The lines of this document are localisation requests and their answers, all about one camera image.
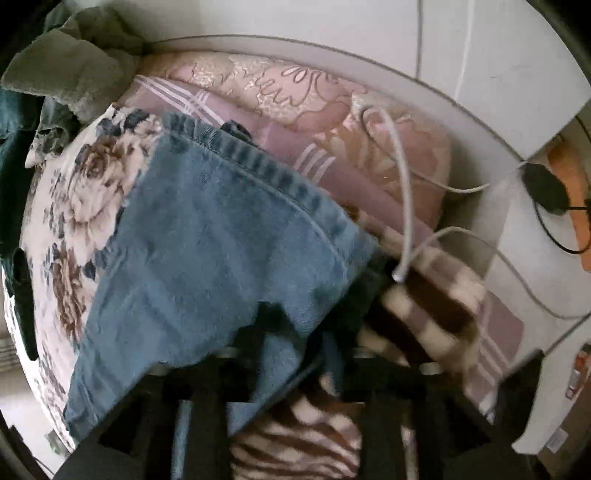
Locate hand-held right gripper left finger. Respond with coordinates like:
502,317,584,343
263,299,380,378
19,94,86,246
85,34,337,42
55,300,296,480

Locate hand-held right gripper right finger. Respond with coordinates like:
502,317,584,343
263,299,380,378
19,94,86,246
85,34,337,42
332,258,546,480

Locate blue denim pants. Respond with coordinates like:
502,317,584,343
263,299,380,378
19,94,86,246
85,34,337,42
62,113,384,444

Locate brown striped blanket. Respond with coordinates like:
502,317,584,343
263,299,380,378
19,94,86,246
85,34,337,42
231,222,485,480

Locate cardboard box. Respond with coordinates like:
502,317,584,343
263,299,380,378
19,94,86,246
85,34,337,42
538,411,591,480

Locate white bedside table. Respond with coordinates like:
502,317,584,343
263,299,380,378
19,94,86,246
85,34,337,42
480,157,591,455

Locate floral bedsheet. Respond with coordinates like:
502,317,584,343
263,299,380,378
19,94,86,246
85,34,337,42
2,106,167,455

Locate purple plaid sheet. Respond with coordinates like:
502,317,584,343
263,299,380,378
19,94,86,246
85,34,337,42
117,76,532,421

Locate black power plug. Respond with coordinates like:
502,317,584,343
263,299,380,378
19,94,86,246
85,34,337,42
522,161,566,215

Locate orange object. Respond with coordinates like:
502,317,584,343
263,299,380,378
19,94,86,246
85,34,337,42
549,136,591,241

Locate pink floral pillow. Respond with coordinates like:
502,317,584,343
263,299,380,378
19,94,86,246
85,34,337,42
139,51,453,232

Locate dark teal blanket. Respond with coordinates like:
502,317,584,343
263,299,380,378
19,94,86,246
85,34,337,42
0,88,47,361

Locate grey fleece cloth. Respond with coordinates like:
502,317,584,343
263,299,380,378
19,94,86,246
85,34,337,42
0,9,148,125

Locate white headboard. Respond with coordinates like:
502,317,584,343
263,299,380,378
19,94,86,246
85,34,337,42
152,34,578,162

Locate white cable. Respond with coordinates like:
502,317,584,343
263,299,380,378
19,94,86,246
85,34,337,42
402,226,591,321
359,106,527,283

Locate black cable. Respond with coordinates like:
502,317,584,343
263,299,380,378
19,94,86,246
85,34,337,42
531,198,591,254

